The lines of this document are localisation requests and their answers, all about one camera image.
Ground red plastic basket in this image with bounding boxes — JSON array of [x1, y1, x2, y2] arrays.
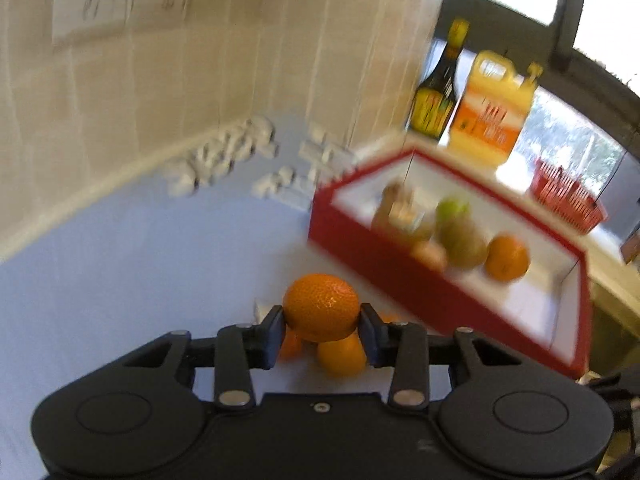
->
[[530, 158, 610, 235]]

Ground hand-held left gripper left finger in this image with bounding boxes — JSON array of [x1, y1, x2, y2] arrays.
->
[[122, 304, 287, 409]]

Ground brownish green pear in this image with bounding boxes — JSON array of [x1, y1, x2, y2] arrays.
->
[[439, 215, 489, 269]]

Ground red box with white inside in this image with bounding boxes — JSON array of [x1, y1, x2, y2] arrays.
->
[[308, 147, 593, 380]]

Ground dark sauce bottle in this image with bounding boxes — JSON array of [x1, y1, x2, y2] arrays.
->
[[406, 19, 471, 142]]

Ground yellow oil jug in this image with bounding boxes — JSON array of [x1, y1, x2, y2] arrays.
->
[[447, 50, 544, 170]]

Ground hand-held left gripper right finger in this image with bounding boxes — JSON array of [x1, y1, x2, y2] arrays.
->
[[357, 302, 522, 409]]

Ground large orange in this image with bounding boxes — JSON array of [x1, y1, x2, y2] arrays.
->
[[282, 273, 361, 343]]

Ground dark window frame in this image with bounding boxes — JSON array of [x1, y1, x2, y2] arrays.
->
[[440, 0, 640, 171]]

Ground green apple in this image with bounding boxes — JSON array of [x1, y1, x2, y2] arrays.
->
[[435, 197, 472, 227]]

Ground small peach-coloured fruit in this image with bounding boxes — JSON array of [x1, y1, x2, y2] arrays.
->
[[411, 240, 449, 274]]

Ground brown pear with label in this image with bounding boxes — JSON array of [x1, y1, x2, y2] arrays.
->
[[371, 181, 437, 242]]

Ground pile of white blocks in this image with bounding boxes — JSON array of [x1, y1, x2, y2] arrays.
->
[[251, 122, 357, 212], [161, 115, 279, 199]]

